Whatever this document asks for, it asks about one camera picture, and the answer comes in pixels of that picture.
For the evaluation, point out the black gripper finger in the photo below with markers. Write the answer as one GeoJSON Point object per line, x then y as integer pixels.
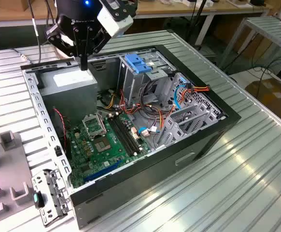
{"type": "Point", "coordinates": [99, 38]}
{"type": "Point", "coordinates": [60, 38]}

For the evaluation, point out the grey metal disk bay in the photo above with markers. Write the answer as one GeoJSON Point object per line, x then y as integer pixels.
{"type": "Point", "coordinates": [178, 134]}

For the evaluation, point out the blue plastic drive latch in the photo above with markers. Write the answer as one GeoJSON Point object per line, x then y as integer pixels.
{"type": "Point", "coordinates": [136, 64]}

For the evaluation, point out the small brown cardboard box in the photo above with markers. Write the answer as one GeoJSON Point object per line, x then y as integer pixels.
{"type": "Point", "coordinates": [25, 4]}

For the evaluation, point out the grey metal drive cage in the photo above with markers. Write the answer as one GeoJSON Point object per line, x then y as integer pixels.
{"type": "Point", "coordinates": [133, 84]}

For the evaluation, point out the grey power supply unit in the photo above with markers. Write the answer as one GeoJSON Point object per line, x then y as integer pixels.
{"type": "Point", "coordinates": [68, 96]}

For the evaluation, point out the wooden desk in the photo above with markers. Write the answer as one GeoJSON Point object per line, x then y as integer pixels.
{"type": "Point", "coordinates": [179, 9]}

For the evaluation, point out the black RAM slot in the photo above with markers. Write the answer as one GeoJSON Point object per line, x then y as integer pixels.
{"type": "Point", "coordinates": [121, 136]}
{"type": "Point", "coordinates": [128, 134]}

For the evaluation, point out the CPU socket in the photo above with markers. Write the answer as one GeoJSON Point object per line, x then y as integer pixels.
{"type": "Point", "coordinates": [102, 145]}

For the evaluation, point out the green motherboard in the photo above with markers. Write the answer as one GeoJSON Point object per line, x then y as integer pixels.
{"type": "Point", "coordinates": [94, 159]}

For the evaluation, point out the blue expansion slot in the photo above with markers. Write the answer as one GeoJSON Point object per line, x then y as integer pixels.
{"type": "Point", "coordinates": [102, 172]}

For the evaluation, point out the grey parts rack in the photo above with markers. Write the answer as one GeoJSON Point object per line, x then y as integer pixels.
{"type": "Point", "coordinates": [7, 169]}

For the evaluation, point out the black PC case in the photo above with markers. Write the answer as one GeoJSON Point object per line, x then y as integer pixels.
{"type": "Point", "coordinates": [143, 183]}

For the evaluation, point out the black clip with teal tab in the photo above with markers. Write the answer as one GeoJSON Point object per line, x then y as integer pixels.
{"type": "Point", "coordinates": [39, 200]}

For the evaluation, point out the large cardboard box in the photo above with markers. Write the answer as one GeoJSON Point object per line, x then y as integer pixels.
{"type": "Point", "coordinates": [273, 96]}

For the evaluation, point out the metal slot bracket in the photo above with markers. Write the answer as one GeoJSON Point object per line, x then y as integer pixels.
{"type": "Point", "coordinates": [37, 181]}

